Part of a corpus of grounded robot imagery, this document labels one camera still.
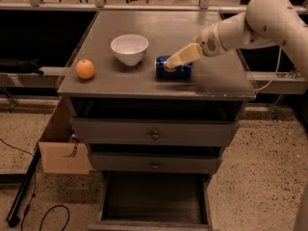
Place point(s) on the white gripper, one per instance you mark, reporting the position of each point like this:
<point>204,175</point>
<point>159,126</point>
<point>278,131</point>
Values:
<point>207,42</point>

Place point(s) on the blue pepsi can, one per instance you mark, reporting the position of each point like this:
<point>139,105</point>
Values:
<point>181,71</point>

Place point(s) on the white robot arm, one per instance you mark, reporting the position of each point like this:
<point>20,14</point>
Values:
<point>262,182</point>

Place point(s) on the grey wooden drawer cabinet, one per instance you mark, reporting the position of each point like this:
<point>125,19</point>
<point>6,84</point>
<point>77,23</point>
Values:
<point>217,90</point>

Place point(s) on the brass top drawer knob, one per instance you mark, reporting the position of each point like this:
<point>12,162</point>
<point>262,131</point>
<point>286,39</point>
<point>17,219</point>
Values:
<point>155,135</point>

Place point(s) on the grey top drawer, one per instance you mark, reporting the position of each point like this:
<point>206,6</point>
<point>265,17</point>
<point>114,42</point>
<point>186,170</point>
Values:
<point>138,131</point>

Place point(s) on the grey middle drawer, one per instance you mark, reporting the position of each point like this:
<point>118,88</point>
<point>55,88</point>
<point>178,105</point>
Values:
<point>143,163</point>

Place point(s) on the grey open bottom drawer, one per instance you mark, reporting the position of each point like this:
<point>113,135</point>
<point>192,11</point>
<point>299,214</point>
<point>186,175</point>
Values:
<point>149,201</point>

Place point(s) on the white ceramic bowl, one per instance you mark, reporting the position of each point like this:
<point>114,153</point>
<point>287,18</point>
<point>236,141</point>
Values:
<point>129,49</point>

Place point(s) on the orange fruit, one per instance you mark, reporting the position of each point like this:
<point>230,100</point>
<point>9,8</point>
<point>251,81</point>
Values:
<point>85,69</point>

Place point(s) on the cardboard box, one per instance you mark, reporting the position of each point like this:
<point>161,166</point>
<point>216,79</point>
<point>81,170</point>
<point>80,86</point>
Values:
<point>60,150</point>

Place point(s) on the black cloth on shelf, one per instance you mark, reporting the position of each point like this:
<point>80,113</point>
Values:
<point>19,66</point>

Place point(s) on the black bar on floor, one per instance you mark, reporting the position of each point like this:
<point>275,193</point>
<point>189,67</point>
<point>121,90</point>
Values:
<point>12,218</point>

